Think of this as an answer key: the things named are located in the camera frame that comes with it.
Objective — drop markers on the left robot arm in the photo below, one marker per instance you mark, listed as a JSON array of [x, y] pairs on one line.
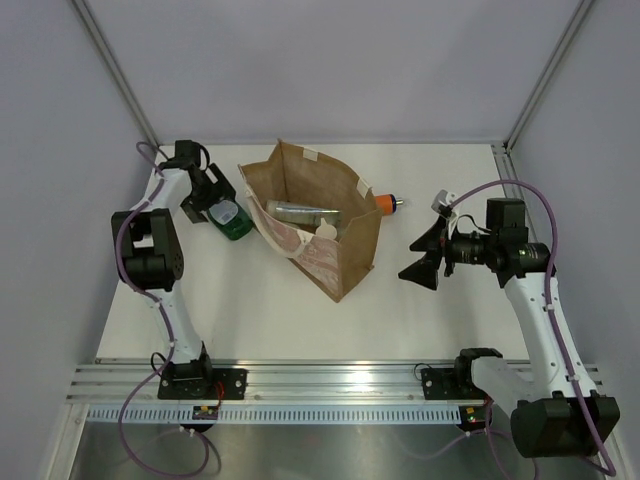
[[150, 261]]

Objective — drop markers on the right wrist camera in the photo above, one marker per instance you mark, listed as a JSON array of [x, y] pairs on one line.
[[442, 205]]

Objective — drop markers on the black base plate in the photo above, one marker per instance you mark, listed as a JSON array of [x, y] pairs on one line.
[[227, 383], [443, 384]]

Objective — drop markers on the beige pump bottle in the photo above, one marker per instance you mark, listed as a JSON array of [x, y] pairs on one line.
[[326, 230]]

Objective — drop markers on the aluminium rail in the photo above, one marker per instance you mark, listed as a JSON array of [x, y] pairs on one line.
[[506, 171], [269, 383]]

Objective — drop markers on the green dish soap bottle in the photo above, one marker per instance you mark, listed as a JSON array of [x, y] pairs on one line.
[[230, 218]]

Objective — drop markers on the orange spray bottle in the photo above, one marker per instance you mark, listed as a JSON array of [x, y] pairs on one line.
[[389, 203]]

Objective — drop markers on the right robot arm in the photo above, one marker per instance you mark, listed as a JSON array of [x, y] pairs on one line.
[[559, 412]]

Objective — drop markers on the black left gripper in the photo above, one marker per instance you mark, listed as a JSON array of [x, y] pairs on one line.
[[218, 190]]

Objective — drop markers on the left aluminium frame post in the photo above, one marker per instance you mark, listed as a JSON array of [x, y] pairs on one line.
[[95, 33]]

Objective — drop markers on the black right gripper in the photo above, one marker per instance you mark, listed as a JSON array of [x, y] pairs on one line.
[[425, 271]]

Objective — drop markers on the aluminium front rail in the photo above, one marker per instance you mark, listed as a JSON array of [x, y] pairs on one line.
[[269, 383]]

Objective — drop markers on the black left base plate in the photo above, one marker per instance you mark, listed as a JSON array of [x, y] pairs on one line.
[[227, 383]]

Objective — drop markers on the aluminium frame post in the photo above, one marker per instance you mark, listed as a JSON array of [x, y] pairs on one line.
[[95, 33], [555, 60]]

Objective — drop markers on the right aluminium frame post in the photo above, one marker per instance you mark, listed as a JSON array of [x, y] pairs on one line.
[[555, 60]]

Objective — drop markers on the white slotted cable duct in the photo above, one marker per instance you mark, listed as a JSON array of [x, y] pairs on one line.
[[235, 414]]

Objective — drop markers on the right side aluminium rail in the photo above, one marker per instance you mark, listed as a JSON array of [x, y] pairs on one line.
[[506, 171]]

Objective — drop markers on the brown canvas tote bag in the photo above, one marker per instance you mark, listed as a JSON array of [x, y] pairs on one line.
[[304, 176]]

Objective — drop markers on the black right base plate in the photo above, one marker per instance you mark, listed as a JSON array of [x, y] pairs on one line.
[[443, 384]]

